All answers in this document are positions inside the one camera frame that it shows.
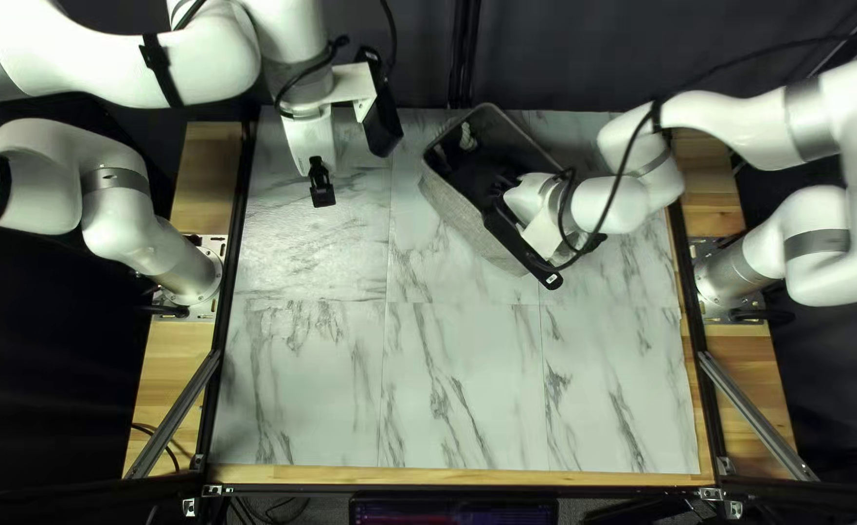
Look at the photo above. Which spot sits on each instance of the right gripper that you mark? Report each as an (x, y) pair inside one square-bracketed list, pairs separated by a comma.
[(530, 200)]

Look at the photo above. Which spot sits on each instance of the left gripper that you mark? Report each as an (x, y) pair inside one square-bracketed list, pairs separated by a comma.
[(310, 138)]

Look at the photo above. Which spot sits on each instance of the black sweatshirt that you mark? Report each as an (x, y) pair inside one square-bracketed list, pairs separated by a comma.
[(472, 175)]

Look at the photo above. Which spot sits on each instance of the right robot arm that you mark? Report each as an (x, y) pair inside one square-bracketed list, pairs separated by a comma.
[(764, 117)]

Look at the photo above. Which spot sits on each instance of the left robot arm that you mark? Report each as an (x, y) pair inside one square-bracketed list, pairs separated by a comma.
[(71, 58)]

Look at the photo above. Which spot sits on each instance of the grey fabric basket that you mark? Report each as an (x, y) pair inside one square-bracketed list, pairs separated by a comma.
[(454, 200)]

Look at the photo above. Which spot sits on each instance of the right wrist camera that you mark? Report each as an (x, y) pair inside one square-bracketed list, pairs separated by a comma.
[(523, 251)]

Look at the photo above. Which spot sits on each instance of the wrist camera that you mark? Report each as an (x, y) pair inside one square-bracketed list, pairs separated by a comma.
[(523, 251), (381, 109)]

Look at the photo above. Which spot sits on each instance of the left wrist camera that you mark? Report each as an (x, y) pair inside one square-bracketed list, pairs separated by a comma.
[(381, 109)]

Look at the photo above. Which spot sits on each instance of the black frame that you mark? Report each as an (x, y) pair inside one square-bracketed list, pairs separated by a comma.
[(465, 51)]

